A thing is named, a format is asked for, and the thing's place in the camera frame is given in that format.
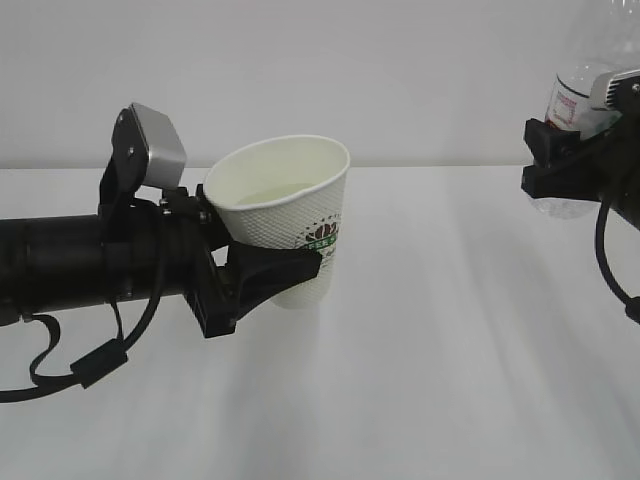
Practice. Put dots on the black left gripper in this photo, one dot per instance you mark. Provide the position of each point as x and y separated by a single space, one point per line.
167 236

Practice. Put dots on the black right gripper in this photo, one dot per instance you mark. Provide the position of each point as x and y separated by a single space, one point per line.
565 166

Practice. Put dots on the Nongfu Spring water bottle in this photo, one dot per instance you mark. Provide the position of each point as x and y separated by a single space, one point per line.
603 38

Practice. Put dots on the white paper cup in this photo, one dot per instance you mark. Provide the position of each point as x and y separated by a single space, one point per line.
285 193

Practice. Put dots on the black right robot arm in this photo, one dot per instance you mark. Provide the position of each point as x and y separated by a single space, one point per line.
568 167

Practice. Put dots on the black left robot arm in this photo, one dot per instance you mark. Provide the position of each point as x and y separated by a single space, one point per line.
56 263

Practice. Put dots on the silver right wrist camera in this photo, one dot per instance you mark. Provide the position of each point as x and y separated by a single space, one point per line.
616 91

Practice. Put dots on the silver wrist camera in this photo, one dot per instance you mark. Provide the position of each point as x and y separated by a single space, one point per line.
616 91
163 152

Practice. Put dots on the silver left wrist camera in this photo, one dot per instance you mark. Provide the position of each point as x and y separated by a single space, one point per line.
163 152

